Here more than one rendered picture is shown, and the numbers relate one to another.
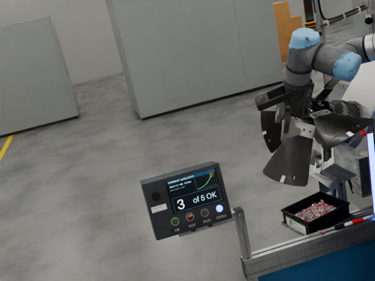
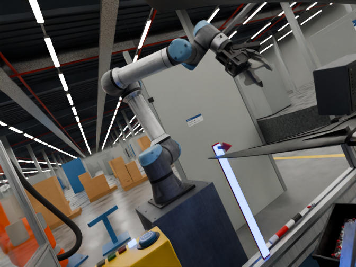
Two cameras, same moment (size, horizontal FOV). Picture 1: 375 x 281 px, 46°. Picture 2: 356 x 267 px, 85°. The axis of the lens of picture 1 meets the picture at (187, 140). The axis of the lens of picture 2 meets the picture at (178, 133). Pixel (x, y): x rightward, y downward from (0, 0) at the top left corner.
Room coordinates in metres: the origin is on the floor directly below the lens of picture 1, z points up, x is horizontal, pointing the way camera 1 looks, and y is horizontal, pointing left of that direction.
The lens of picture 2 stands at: (1.96, -0.84, 1.27)
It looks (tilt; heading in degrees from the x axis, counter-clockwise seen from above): 1 degrees down; 166
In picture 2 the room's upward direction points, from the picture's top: 25 degrees counter-clockwise
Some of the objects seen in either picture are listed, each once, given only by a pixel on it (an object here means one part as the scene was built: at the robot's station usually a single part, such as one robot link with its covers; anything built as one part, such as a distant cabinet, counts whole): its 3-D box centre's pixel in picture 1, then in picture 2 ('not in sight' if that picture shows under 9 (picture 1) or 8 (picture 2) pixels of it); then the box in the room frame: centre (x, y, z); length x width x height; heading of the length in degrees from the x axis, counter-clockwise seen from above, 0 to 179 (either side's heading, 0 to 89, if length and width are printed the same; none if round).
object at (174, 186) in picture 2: not in sight; (165, 184); (1.05, -0.77, 1.06); 0.15 x 0.15 x 0.10
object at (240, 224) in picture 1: (242, 233); (346, 142); (1.38, -0.12, 0.96); 0.03 x 0.03 x 0.20; 9
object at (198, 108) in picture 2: not in sight; (213, 128); (-0.11, 0.08, 1.10); 1.21 x 0.05 x 2.20; 99
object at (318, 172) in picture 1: (325, 169); not in sight; (1.85, -0.58, 0.91); 0.12 x 0.08 x 0.12; 99
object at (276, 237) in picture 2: (352, 222); (285, 228); (1.44, -0.53, 0.87); 0.14 x 0.01 x 0.01; 99
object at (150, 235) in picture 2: not in sight; (148, 239); (1.50, -0.89, 1.08); 0.04 x 0.04 x 0.02
